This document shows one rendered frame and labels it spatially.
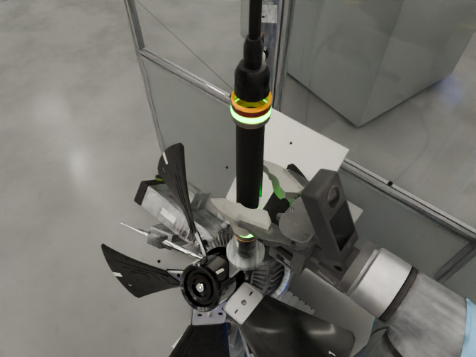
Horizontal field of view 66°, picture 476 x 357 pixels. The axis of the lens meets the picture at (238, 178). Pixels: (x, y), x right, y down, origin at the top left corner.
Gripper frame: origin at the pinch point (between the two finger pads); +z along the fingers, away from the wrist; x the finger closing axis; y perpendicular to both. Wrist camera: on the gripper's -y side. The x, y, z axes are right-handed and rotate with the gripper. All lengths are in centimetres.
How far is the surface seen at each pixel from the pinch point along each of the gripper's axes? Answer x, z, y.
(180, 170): 9.5, 26.4, 28.0
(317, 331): 5, -19, 46
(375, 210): 70, -11, 81
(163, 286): -8, 22, 61
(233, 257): -2.7, -1.0, 19.6
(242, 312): -2.1, -2.8, 48.0
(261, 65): 0.0, -3.0, -19.9
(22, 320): -54, 111, 165
